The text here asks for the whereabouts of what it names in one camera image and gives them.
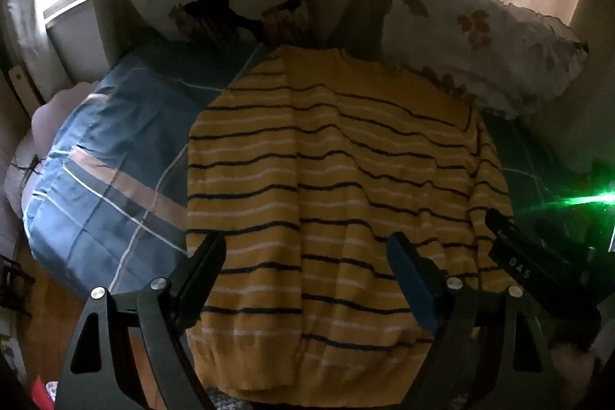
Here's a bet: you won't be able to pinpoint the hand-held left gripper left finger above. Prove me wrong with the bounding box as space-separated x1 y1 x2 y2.
55 231 228 410

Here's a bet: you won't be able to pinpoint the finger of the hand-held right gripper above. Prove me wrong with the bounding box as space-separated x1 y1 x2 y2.
484 208 546 293

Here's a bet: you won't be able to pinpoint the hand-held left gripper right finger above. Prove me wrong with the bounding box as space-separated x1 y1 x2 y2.
387 232 563 410

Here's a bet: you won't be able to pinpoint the yellow striped sweater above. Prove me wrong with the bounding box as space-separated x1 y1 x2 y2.
185 45 515 406

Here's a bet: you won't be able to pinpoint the blue plaid bed sheet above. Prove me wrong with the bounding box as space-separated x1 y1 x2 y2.
22 40 615 410

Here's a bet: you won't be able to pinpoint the red object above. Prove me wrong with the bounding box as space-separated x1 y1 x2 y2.
29 374 55 410

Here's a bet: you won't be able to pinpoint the white floral pillow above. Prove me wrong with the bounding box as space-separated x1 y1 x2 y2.
379 0 589 119

